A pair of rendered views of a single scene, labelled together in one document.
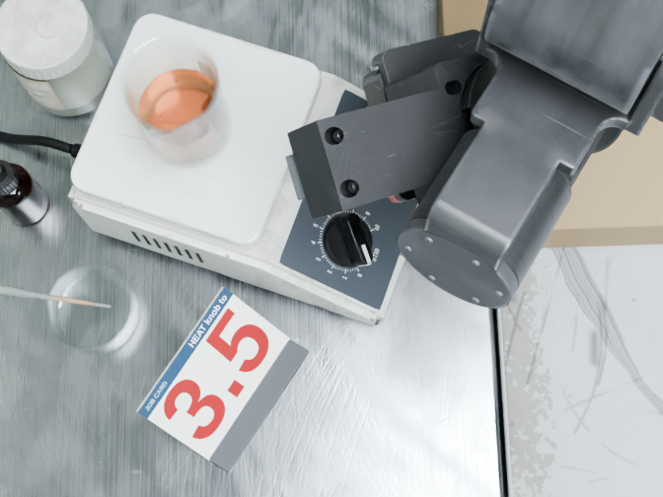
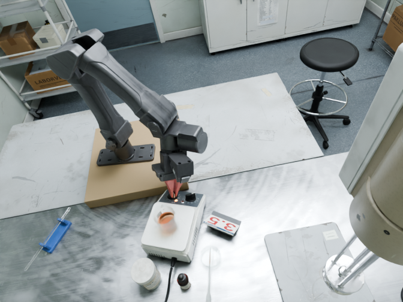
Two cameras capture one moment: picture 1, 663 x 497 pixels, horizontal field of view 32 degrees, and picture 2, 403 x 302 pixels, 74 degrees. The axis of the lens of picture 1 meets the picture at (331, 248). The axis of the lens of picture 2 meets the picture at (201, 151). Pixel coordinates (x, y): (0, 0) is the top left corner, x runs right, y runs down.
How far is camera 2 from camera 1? 43 cm
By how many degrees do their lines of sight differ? 44
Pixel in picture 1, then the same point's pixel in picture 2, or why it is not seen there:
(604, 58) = (170, 109)
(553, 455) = (225, 167)
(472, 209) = (194, 130)
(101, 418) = (235, 251)
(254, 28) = (139, 235)
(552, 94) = (173, 126)
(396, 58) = (158, 172)
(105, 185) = (183, 241)
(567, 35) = (167, 114)
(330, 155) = (183, 163)
